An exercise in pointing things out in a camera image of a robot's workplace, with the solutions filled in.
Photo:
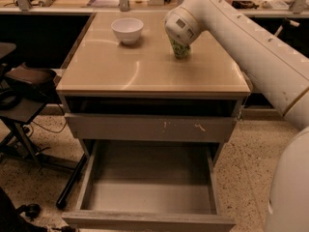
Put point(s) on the closed top drawer front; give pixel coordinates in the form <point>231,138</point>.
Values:
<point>150,128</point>

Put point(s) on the open middle drawer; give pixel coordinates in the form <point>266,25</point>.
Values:
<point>149,187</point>

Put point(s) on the black office chair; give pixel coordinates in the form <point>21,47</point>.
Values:
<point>25,94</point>

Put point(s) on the white ceramic bowl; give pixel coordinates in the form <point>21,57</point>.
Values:
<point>127,30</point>

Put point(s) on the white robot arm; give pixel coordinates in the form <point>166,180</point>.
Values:
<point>282,75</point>

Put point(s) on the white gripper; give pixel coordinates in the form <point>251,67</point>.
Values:
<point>179,28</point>

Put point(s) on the green soda can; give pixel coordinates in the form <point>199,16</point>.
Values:
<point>181,51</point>

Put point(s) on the white stick with black tip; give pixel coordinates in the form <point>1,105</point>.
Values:
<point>285,23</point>

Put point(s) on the grey drawer cabinet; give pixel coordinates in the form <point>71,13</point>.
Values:
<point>145,78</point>

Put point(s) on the black caster wheel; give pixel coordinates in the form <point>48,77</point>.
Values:
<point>32,210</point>

